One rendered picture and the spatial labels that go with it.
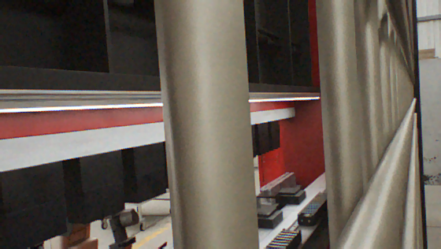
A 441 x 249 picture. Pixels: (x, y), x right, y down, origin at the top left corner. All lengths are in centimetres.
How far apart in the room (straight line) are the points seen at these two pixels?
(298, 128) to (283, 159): 24
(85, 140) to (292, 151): 190
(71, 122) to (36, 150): 11
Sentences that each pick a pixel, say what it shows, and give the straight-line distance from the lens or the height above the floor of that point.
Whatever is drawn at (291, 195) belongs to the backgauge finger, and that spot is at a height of 102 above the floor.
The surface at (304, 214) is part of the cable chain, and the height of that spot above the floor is 103.
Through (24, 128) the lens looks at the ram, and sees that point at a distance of 91.
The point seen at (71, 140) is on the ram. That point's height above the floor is 138.
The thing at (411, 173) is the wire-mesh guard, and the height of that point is 140.
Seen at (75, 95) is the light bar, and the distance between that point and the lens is 73.
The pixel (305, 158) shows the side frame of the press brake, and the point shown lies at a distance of 270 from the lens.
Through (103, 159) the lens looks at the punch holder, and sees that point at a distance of 106.
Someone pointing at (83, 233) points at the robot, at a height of 84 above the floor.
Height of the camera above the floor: 143
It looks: 3 degrees down
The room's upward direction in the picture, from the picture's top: 4 degrees counter-clockwise
